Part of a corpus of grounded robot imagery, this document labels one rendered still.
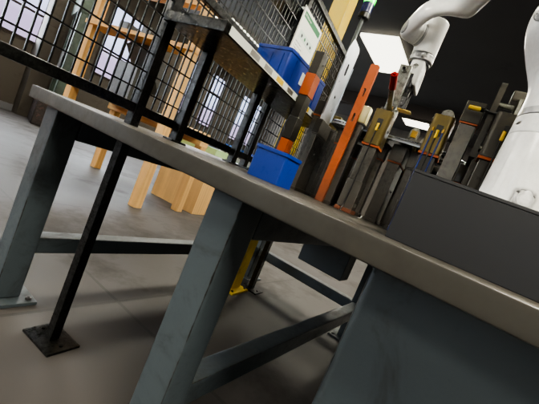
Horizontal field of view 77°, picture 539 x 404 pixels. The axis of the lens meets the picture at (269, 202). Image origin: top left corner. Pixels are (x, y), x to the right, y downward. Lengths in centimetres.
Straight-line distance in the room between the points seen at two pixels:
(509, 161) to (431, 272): 33
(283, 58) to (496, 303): 105
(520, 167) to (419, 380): 39
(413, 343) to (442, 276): 19
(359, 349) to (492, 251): 26
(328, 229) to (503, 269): 25
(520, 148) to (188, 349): 72
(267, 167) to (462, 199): 51
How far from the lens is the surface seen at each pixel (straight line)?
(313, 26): 178
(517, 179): 72
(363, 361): 66
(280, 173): 91
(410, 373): 64
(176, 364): 75
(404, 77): 125
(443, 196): 60
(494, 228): 59
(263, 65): 109
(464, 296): 47
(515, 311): 48
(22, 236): 135
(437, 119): 112
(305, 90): 130
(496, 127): 102
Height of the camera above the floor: 72
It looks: 4 degrees down
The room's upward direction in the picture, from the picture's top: 22 degrees clockwise
